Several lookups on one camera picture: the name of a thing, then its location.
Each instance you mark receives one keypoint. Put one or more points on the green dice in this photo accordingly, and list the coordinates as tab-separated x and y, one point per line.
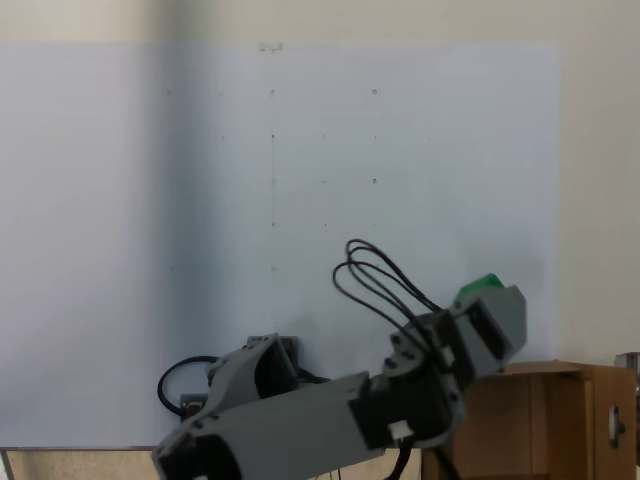
479	287

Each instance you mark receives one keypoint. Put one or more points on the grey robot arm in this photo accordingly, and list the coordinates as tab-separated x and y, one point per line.
280	425

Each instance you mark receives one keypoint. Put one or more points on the brown cardboard box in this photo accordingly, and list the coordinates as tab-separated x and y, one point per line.
560	425

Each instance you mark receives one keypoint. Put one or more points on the circuit board with red light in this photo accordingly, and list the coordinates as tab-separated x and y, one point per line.
192	401

